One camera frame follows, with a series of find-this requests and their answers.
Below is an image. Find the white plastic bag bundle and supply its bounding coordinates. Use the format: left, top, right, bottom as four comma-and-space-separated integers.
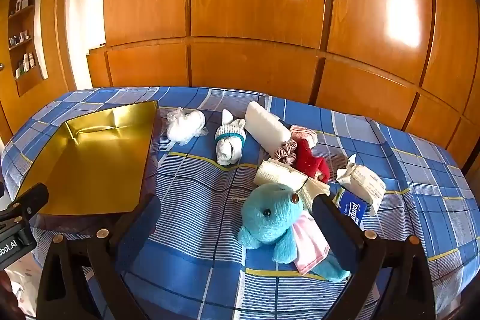
166, 107, 208, 145

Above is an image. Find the mauve hair scrunchie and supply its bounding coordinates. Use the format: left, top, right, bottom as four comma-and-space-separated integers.
272, 140, 298, 166

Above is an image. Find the white sock with teal band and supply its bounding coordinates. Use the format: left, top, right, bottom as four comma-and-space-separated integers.
215, 109, 246, 166

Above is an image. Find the white foam sponge block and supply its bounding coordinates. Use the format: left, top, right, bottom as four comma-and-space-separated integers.
245, 101, 291, 157

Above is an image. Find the blue plaid bed sheet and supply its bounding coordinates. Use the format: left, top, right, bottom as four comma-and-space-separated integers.
1, 87, 479, 319

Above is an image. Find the pink towel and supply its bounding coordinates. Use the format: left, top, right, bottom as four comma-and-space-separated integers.
289, 125, 318, 149

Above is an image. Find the red santa sock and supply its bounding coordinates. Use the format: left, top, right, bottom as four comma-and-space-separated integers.
293, 139, 330, 184

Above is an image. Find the wooden wardrobe wall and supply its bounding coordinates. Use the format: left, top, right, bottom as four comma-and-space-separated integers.
87, 0, 479, 166

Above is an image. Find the white printed wipes pack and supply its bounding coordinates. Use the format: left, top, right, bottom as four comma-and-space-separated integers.
336, 154, 386, 216

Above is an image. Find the blue Tempo tissue pack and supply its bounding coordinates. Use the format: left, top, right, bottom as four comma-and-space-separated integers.
334, 188, 368, 226

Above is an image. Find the wooden door with shelf niche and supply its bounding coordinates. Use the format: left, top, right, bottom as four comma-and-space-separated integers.
1, 0, 77, 142

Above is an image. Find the gold rectangular tray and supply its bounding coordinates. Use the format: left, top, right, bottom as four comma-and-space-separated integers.
19, 101, 158, 216

